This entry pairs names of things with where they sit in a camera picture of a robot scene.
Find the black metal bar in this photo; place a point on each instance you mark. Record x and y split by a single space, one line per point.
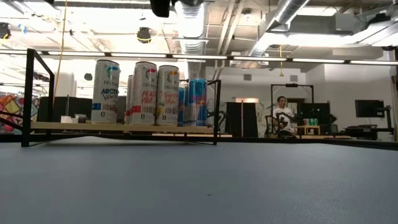
292 85

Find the silver round air duct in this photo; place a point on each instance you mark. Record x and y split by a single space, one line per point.
280 18

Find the black ceiling speaker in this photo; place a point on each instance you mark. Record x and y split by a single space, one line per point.
144 35

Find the black table frame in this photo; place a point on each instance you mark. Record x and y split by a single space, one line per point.
351 143

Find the white Celsius Peach Vibe can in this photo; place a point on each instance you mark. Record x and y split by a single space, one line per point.
144 93

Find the white Celsius can black lid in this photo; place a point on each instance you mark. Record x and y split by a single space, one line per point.
129 99

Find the white small box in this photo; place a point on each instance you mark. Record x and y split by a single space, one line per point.
66 119

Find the silver ribbed air duct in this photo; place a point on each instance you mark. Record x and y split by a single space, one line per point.
191 18

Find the small wooden table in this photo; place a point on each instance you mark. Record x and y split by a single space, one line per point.
308 128

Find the blue table mat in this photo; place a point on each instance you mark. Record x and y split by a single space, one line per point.
233 186

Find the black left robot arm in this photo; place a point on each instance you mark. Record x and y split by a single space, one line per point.
160 7

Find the black desk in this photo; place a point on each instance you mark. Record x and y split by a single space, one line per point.
368 130

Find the black round ceiling fixture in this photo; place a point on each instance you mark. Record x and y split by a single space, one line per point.
88 76

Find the white Celsius can yellow band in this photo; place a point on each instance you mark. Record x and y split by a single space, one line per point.
168 96

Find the black monitor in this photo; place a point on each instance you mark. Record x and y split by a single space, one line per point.
369 108
314 112

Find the grey rectangular air duct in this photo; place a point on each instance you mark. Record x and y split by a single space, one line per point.
311 23

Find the black cabinet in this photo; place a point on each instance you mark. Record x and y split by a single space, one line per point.
248 119
77 107

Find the person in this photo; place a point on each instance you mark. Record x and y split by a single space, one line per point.
283 115

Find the wooden shelf black metal frame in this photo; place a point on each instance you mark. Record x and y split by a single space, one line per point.
77 126

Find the long ceiling light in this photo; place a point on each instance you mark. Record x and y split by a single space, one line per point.
77 53
138 55
202 57
259 58
317 60
373 62

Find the blue silver Red Bull can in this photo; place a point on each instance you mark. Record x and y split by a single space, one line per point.
197 105
186 109
180 109

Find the white Celsius can blue band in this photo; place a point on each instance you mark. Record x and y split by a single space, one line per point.
105 93

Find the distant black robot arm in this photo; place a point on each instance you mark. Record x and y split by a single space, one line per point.
281 123

